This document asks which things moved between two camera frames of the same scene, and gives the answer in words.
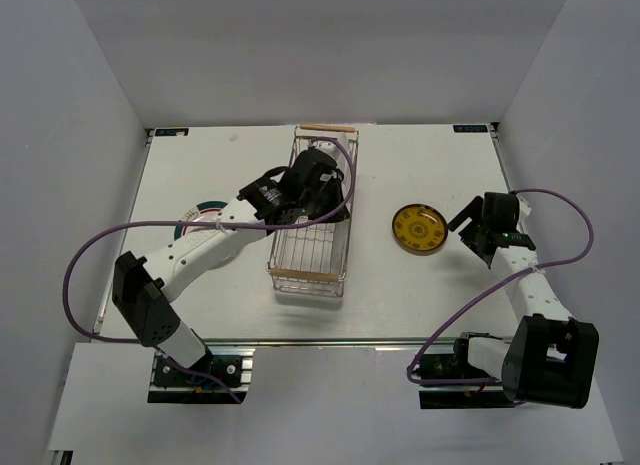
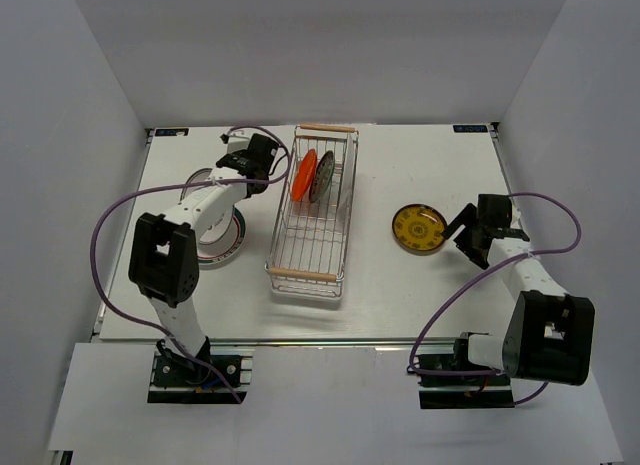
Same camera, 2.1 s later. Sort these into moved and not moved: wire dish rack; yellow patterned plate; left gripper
Moved: left gripper
Not moved: wire dish rack; yellow patterned plate
